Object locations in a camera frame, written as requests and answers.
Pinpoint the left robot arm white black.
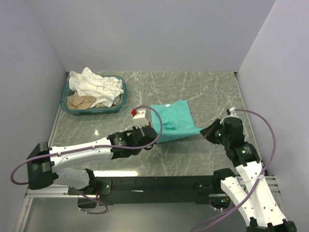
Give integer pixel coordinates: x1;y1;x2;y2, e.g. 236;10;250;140
27;126;157;194

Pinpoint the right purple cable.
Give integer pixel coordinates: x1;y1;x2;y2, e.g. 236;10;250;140
190;108;276;232

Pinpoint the aluminium frame rail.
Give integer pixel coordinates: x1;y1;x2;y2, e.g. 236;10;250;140
24;106;273;232

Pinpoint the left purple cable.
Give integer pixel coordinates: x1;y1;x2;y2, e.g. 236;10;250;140
10;105;163;215

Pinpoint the purple cable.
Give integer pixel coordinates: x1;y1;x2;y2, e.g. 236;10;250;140
190;108;276;232
10;105;163;215

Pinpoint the teal plastic basket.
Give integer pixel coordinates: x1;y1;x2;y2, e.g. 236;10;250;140
59;74;128;116

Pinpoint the teal t shirt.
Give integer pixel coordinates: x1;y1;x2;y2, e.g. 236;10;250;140
151;100;201;143

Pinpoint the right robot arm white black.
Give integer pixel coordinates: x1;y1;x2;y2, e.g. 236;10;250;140
200;116;297;232

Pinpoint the white t shirt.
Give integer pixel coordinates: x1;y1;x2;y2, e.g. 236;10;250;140
69;67;124;107

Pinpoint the beige t shirt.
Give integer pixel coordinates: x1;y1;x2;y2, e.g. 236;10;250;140
67;93;105;110

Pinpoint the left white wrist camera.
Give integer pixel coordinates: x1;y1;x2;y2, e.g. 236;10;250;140
131;108;149;128

